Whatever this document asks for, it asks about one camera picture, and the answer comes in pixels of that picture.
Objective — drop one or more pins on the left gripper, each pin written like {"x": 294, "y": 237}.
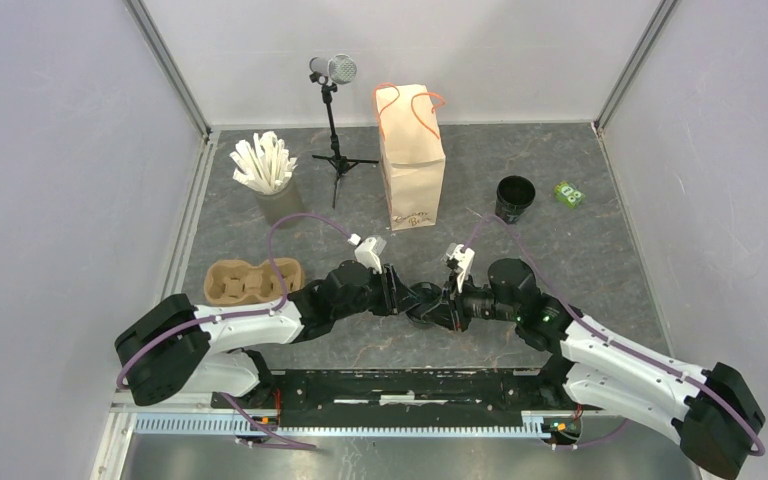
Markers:
{"x": 396, "y": 297}

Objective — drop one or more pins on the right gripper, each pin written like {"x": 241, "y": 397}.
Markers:
{"x": 441, "y": 315}

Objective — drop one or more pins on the black coffee cup with print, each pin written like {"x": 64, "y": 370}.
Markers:
{"x": 428, "y": 298}

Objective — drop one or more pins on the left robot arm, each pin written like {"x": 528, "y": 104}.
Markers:
{"x": 179, "y": 347}

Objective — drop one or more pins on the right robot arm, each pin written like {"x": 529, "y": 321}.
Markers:
{"x": 711, "y": 414}

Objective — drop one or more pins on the brown paper takeout bag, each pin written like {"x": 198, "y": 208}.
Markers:
{"x": 413, "y": 160}

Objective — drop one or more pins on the grey cup holding straws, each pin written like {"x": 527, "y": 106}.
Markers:
{"x": 286, "y": 202}

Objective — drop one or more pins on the green toy block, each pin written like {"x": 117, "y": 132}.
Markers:
{"x": 567, "y": 194}

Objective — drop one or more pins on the brown cardboard cup carrier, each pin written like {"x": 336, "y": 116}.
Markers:
{"x": 236, "y": 282}

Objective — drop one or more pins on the bundle of white wrapped straws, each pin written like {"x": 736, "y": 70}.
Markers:
{"x": 263, "y": 164}

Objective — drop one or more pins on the microphone on black tripod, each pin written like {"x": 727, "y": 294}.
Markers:
{"x": 329, "y": 74}

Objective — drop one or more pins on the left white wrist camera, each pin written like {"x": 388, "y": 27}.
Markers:
{"x": 367, "y": 251}

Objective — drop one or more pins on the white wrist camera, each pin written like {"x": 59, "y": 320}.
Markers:
{"x": 459, "y": 259}
{"x": 367, "y": 251}

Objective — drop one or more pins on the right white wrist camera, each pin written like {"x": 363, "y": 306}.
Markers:
{"x": 459, "y": 259}

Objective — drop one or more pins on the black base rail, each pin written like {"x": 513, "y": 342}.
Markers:
{"x": 379, "y": 398}

